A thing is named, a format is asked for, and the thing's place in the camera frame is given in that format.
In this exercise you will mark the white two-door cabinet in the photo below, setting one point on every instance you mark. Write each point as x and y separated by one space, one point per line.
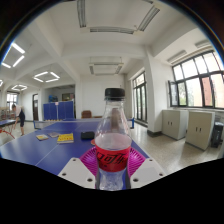
200 130
173 124

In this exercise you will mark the small grey booklet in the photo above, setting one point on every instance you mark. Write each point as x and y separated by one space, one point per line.
53 134

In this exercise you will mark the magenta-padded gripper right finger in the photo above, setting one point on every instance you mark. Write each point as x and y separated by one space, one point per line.
147 171

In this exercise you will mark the blue red-legged table tennis table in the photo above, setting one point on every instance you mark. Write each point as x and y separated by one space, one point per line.
6 122

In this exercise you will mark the small yellow booklet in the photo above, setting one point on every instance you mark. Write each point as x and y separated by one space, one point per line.
42 137

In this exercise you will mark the ceiling air conditioner unit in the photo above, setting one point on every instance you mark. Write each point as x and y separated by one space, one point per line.
106 69

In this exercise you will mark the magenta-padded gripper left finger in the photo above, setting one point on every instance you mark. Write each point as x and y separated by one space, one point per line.
76 171

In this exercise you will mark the black pouch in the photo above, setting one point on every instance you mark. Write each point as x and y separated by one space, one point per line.
87 135

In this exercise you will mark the large dark-framed window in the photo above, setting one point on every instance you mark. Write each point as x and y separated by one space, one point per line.
196 83

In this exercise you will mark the blue partition boards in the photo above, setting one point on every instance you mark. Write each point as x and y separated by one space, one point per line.
58 111

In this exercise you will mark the dark brown door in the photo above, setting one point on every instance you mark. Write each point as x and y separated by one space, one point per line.
35 108

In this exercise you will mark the yellow book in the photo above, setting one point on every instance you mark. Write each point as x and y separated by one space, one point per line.
65 138

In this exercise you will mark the clear red-labelled drink bottle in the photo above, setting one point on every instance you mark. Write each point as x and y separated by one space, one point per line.
112 158

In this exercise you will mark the tall dark-framed window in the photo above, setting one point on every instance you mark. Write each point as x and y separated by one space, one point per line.
140 98

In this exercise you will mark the ceiling strip lights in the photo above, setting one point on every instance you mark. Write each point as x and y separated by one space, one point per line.
18 48

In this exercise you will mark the black bin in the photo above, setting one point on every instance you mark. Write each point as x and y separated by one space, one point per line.
217 135

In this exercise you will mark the brown armchair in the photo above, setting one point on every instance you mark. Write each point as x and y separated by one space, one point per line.
86 114

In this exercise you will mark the person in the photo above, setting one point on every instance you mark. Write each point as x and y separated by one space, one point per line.
20 117

